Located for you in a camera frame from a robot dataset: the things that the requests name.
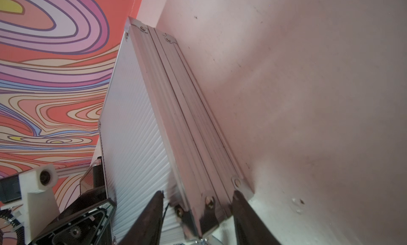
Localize silver aluminium poker case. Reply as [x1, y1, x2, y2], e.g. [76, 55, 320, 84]
[99, 18, 254, 245]

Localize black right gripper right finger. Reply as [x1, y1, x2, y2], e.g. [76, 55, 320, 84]
[232, 191, 281, 245]

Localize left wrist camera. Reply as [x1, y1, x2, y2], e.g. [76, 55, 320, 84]
[1, 164, 59, 245]

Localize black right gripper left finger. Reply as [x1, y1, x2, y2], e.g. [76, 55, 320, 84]
[118, 191, 164, 245]

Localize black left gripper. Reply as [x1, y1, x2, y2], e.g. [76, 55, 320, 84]
[30, 157, 116, 245]

